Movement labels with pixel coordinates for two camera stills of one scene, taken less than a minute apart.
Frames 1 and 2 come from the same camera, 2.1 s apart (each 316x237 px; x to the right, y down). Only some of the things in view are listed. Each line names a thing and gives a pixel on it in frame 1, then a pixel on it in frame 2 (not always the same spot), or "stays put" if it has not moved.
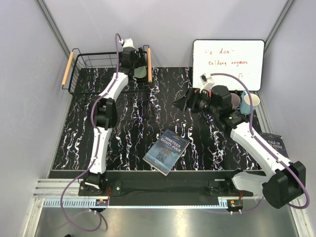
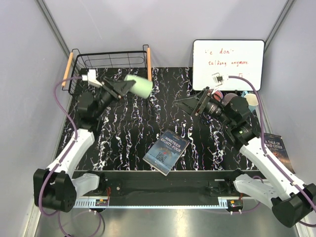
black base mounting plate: [165, 183] stays put
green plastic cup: [140, 72] -> [142, 88]
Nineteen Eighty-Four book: [166, 151] stays put
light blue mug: [245, 105] stays put
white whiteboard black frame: [243, 58] stays put
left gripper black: [139, 61] -> [124, 86]
